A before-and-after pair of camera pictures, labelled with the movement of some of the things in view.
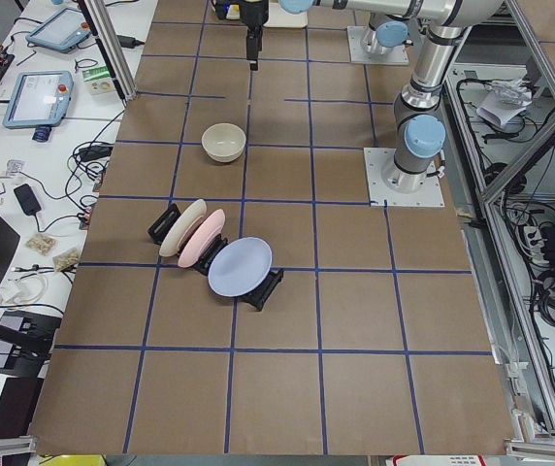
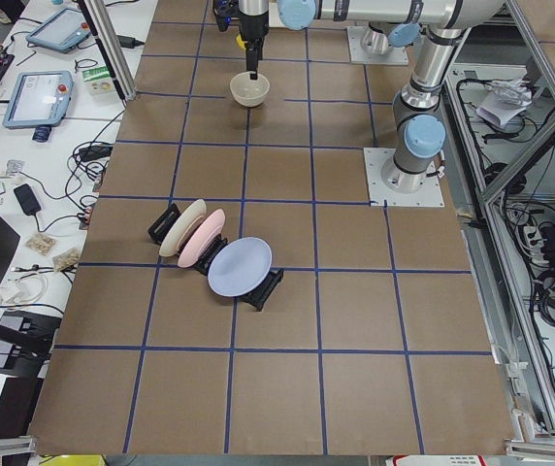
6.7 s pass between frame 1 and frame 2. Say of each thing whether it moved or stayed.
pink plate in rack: stayed
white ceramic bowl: moved
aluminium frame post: stayed
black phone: stayed
